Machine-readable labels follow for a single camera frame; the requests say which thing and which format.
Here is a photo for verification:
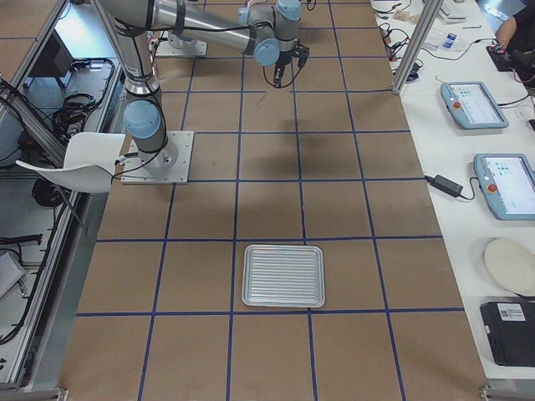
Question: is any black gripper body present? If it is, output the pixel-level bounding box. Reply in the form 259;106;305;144
277;38;304;65

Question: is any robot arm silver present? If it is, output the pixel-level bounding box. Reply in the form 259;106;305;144
95;1;309;185

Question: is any silver ribbed metal tray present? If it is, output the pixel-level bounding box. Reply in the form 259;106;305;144
242;244;326;308

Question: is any upper blue teach pendant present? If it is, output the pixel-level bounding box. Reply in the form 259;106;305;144
440;81;509;129

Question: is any blue teach pendant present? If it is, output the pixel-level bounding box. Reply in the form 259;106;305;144
440;81;509;129
473;154;534;221

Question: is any black power adapter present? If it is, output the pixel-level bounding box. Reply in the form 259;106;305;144
425;175;463;198

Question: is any white plastic chair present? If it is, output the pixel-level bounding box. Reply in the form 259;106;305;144
15;131;126;235

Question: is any person in black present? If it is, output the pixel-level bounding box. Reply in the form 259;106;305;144
496;1;534;88

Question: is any lower blue teach pendant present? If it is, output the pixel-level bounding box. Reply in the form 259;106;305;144
473;154;534;221

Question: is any white round plate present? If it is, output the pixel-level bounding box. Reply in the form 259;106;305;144
484;238;534;297

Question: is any black box with label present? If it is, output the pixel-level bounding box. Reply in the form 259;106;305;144
480;302;534;368

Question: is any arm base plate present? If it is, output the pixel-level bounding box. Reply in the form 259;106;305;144
120;130;195;185
155;33;207;58

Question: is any aluminium frame post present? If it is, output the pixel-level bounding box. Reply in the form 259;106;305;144
391;0;442;95

